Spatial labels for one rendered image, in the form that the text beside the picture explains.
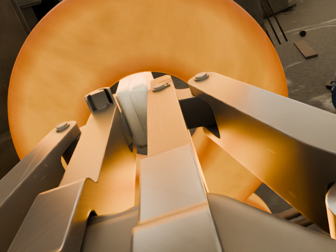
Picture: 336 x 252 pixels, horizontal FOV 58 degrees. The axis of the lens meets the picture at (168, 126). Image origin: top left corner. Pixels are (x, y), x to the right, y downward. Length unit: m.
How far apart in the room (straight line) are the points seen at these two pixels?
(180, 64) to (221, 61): 0.02
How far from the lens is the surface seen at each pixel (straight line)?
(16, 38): 0.54
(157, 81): 0.16
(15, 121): 0.18
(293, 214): 0.42
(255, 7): 2.77
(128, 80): 0.15
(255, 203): 0.34
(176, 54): 0.15
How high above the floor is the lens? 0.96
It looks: 20 degrees down
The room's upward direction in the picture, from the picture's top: 20 degrees counter-clockwise
